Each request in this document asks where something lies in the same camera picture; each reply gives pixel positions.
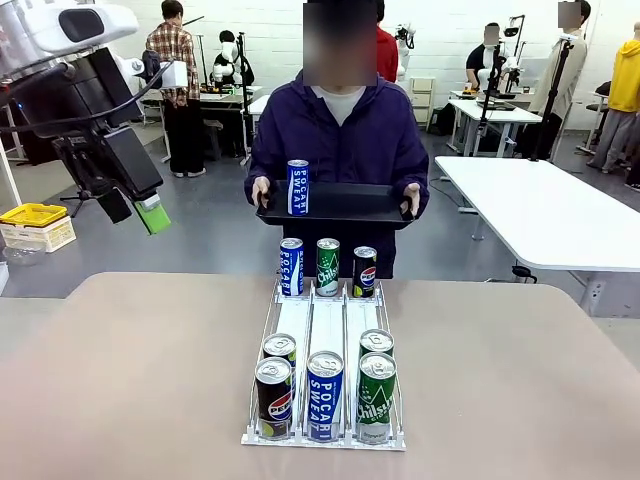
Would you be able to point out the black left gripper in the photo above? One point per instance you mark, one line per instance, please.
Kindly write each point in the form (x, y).
(125, 160)

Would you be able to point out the blue Pocari Sweat can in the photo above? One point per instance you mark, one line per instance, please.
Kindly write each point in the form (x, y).
(325, 395)
(298, 187)
(291, 267)

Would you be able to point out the black serving tray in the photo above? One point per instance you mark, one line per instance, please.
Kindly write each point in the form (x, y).
(345, 205)

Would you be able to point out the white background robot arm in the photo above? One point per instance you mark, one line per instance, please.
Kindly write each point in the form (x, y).
(404, 47)

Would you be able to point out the person's left forearm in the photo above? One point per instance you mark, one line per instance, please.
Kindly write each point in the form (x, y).
(417, 165)

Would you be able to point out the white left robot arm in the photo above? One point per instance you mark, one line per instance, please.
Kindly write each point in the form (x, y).
(35, 30)

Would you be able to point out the person's right forearm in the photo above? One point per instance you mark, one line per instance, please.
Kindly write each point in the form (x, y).
(257, 162)

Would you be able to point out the person in navy jacket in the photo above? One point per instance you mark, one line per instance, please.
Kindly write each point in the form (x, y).
(345, 145)

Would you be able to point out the person in red top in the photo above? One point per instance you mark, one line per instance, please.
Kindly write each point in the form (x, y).
(386, 55)

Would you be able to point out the seated person black white shirt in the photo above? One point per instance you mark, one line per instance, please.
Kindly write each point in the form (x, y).
(477, 57)

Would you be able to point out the person in beige coat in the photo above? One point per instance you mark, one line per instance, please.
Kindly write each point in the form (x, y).
(575, 65)

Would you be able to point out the person in yellow hoodie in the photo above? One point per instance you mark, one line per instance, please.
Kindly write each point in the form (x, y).
(622, 85)

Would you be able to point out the person's right hand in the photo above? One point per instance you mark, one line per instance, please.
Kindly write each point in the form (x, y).
(260, 191)

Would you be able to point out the person's left hand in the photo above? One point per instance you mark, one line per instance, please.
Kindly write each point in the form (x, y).
(411, 196)

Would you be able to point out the small black floor tripod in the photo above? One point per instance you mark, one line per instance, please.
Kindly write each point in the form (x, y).
(80, 197)

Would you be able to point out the white storage box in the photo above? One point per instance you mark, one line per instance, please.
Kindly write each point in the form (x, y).
(50, 237)

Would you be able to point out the yellow plastic crate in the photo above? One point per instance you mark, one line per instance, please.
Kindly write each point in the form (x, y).
(32, 215)

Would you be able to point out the black stool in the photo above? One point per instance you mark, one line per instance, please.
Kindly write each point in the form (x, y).
(212, 137)

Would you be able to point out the man in plaid shirt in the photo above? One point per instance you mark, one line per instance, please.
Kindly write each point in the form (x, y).
(180, 75)

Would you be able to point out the black tripod stand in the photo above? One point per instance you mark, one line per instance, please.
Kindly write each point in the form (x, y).
(243, 100)
(492, 85)
(552, 100)

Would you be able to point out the white humanoid robot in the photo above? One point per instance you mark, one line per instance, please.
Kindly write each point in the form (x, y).
(227, 57)

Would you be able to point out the black Pepsi can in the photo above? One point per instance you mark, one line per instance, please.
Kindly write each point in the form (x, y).
(365, 272)
(273, 400)
(280, 346)

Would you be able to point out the green Chilsung cider can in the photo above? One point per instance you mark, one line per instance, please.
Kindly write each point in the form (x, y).
(328, 267)
(376, 400)
(376, 341)

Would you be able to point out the white drawer cabinet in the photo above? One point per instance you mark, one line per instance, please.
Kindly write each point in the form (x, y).
(422, 100)

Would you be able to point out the white background work table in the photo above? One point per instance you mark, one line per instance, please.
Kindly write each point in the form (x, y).
(495, 112)

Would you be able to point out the large white table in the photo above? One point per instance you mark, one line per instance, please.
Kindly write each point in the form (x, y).
(540, 210)

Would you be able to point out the black wrist mount block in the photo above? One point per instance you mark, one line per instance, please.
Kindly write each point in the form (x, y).
(85, 90)

